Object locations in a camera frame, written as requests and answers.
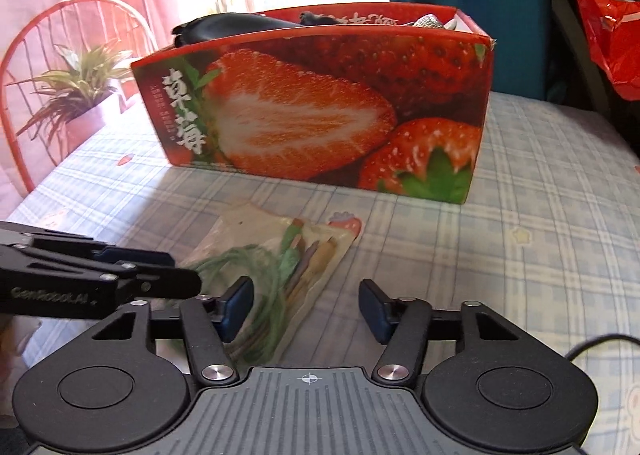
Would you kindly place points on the grey knitted cloth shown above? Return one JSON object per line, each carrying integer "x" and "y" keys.
{"x": 432, "y": 21}

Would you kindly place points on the red strawberry cardboard box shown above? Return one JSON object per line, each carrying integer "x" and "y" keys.
{"x": 375, "y": 104}

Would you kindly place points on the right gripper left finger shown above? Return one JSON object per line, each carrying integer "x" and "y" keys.
{"x": 208, "y": 323}

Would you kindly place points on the person left hand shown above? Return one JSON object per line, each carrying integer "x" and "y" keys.
{"x": 16, "y": 331}

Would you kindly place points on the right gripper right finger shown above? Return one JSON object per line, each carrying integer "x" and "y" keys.
{"x": 401, "y": 325}

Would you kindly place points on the red plastic bag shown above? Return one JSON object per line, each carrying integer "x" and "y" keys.
{"x": 612, "y": 32}

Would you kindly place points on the black glove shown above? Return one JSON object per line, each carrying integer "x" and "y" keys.
{"x": 307, "y": 18}

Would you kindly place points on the plaid strawberry tablecloth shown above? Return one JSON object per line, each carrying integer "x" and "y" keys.
{"x": 549, "y": 237}

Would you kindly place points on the black soft pouch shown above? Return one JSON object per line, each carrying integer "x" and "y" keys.
{"x": 221, "y": 25}

